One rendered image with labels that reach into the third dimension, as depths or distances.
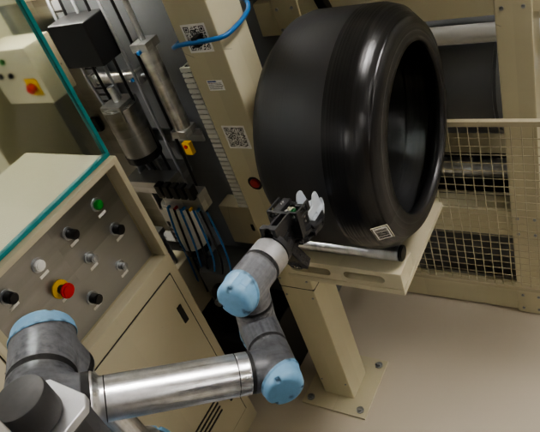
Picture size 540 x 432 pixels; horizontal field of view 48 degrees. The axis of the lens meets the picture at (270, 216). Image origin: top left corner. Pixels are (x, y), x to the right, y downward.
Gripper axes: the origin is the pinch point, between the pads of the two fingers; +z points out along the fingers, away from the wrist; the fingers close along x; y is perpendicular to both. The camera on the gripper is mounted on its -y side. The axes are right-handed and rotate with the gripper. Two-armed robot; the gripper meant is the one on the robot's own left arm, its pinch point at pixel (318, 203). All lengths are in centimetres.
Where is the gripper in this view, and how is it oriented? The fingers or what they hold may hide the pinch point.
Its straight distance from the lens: 132.5
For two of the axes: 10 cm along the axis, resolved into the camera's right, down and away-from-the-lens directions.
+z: 4.8, -5.7, 6.7
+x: -8.4, -0.7, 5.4
